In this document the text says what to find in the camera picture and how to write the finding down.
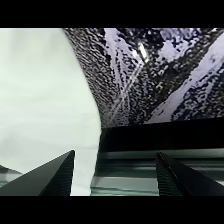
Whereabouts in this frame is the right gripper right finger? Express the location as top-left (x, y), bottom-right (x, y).
top-left (154, 151), bottom-right (224, 197)

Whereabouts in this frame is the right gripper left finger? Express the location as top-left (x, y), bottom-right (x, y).
top-left (0, 149), bottom-right (76, 197)

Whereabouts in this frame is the white T-shirt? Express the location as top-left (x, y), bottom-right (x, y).
top-left (0, 28), bottom-right (103, 197)

